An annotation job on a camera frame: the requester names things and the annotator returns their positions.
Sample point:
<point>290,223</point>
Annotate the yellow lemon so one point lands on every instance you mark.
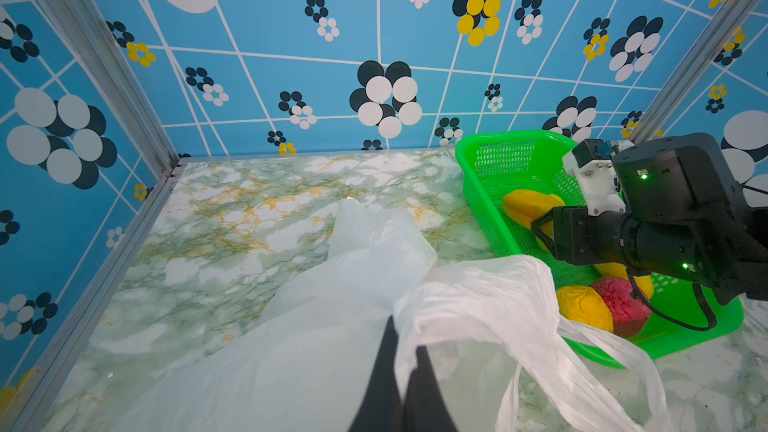
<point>584,305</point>

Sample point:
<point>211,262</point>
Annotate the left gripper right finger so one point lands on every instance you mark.
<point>424,409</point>

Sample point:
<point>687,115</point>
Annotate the right aluminium corner post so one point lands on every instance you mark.
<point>695,63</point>

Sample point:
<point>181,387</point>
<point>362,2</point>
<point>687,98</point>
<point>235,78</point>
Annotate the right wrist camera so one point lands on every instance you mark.
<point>590,163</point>

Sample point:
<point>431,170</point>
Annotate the red dragon fruit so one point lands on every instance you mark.
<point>630,314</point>

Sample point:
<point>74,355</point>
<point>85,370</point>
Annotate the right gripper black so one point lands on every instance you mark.
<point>687,217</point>

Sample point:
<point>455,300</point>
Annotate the aluminium corner post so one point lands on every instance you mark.
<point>84,30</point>
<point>695,63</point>

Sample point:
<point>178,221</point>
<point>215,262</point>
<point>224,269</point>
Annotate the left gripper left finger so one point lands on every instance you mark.
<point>381,407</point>

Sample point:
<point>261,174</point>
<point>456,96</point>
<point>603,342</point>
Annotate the left aluminium corner post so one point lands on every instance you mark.
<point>84,30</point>

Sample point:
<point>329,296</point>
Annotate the yellow mango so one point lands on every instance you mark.
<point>616,270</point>

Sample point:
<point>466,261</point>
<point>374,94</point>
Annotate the green plastic basket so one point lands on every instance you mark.
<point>496,164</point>

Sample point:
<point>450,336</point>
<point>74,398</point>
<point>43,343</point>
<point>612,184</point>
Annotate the white plastic bag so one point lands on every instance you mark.
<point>307,364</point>

